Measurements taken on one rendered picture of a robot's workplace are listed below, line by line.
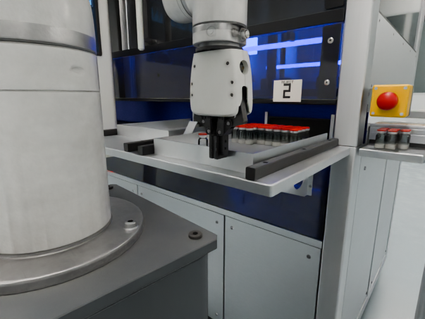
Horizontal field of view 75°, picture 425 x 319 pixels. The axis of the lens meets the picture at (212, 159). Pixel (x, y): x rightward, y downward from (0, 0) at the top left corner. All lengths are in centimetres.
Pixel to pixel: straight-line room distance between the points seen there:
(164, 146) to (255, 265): 60
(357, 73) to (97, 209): 65
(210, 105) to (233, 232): 67
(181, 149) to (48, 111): 34
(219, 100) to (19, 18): 27
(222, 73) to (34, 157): 28
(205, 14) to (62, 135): 27
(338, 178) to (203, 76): 49
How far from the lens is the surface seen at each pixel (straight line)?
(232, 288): 117
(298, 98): 81
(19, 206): 28
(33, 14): 27
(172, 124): 111
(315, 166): 56
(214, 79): 44
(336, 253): 88
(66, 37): 28
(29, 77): 26
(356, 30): 79
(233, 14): 44
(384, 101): 72
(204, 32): 44
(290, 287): 100
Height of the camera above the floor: 101
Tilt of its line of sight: 13 degrees down
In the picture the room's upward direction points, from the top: straight up
